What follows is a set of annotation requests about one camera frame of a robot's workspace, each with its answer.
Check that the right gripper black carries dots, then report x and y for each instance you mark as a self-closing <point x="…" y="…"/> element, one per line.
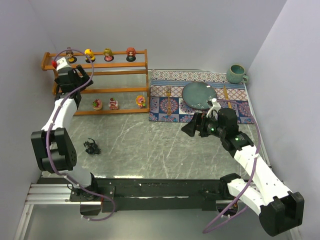
<point x="198" y="124"/>

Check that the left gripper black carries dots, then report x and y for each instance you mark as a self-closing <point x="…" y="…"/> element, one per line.
<point x="75" y="78"/>

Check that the yellow hair doll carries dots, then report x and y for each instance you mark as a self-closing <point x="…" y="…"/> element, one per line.
<point x="90" y="55"/>

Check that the brown bun hair doll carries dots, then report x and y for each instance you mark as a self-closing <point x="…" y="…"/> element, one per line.
<point x="70" y="56"/>

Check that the blonde hair pink doll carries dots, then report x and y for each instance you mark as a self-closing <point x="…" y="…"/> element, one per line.
<point x="108" y="55"/>

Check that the pink bear strawberry toy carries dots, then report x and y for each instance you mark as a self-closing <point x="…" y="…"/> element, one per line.
<point x="97" y="105"/>

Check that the strawberry cake slice toy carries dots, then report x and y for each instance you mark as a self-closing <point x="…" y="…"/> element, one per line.
<point x="113" y="104"/>

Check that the red hair doll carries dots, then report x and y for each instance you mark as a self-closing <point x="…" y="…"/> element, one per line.
<point x="130" y="54"/>

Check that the pink bear flower toy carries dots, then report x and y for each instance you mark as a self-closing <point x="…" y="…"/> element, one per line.
<point x="140" y="101"/>

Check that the black dragon toy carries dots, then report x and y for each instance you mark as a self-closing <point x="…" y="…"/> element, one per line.
<point x="91" y="147"/>

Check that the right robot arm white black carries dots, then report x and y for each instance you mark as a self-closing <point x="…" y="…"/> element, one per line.
<point x="278" y="208"/>

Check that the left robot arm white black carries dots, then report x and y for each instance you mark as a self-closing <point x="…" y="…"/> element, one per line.
<point x="53" y="148"/>

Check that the orange wooden two-tier shelf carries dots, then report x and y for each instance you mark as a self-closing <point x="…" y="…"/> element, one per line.
<point x="119" y="68"/>

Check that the patterned blue pink placemat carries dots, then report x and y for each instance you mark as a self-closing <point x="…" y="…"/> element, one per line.
<point x="180" y="112"/>

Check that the teal ceramic plate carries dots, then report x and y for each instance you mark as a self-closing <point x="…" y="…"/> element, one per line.
<point x="197" y="95"/>

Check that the golden fork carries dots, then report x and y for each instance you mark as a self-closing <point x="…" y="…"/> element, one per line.
<point x="168" y="95"/>

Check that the golden knife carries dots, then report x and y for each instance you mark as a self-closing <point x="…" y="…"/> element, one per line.
<point x="225" y="92"/>

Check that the teal ceramic mug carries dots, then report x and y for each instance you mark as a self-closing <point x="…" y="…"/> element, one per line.
<point x="236" y="74"/>

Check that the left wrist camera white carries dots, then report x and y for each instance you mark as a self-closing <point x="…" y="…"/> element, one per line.
<point x="61" y="63"/>

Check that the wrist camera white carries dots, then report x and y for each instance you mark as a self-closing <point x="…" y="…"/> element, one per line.
<point x="214" y="107"/>
<point x="61" y="63"/>

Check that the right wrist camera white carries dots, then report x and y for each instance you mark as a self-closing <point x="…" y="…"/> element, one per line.
<point x="214" y="107"/>

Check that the black mounting base rail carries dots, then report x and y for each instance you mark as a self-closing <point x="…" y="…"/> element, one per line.
<point x="136" y="194"/>

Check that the aluminium frame rail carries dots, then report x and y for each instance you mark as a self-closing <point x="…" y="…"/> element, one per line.
<point x="41" y="194"/>

